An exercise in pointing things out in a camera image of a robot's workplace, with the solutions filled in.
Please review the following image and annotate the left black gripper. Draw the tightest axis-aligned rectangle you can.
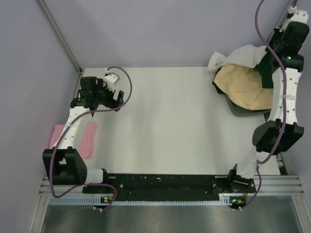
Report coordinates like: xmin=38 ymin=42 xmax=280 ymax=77
xmin=93 ymin=79 xmax=123 ymax=112

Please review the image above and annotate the white and green t shirt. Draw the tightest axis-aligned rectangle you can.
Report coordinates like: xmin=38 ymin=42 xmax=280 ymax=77
xmin=207 ymin=45 xmax=275 ymax=89

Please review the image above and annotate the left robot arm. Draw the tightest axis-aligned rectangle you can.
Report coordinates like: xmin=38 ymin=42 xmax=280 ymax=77
xmin=42 ymin=73 xmax=124 ymax=193

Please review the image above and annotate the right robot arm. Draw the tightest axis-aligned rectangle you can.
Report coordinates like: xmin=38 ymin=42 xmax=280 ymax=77
xmin=226 ymin=19 xmax=310 ymax=192

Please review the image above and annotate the pink folded t shirt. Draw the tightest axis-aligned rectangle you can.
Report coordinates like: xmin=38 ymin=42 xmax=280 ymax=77
xmin=49 ymin=122 xmax=97 ymax=159

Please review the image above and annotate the dark grey bin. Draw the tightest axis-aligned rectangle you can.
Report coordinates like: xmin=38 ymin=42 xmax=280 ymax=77
xmin=225 ymin=94 xmax=270 ymax=117

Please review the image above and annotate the beige t shirt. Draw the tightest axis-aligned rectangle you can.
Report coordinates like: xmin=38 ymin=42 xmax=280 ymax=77
xmin=214 ymin=64 xmax=273 ymax=111

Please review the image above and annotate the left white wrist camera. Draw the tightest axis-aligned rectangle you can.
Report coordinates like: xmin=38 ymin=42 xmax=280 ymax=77
xmin=104 ymin=69 xmax=120 ymax=85

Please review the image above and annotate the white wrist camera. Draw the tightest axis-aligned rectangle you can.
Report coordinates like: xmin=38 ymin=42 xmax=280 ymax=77
xmin=104 ymin=69 xmax=120 ymax=85
xmin=279 ymin=6 xmax=309 ymax=32

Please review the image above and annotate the grey slotted cable duct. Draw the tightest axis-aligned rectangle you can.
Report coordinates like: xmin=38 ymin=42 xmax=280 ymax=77
xmin=49 ymin=196 xmax=242 ymax=206

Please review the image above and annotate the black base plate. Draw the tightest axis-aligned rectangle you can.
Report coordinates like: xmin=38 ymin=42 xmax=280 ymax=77
xmin=83 ymin=173 xmax=256 ymax=201

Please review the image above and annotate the left corner aluminium post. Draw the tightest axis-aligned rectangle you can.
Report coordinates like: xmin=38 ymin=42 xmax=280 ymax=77
xmin=36 ymin=0 xmax=82 ymax=74

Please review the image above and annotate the corner aluminium post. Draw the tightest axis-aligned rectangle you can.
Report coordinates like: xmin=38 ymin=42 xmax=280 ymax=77
xmin=36 ymin=0 xmax=82 ymax=74
xmin=267 ymin=0 xmax=298 ymax=42

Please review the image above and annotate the right corner aluminium post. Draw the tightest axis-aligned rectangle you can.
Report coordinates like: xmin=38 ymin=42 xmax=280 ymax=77
xmin=267 ymin=0 xmax=298 ymax=42

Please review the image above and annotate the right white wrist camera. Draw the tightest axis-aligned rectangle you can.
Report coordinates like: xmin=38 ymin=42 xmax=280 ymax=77
xmin=279 ymin=6 xmax=309 ymax=32

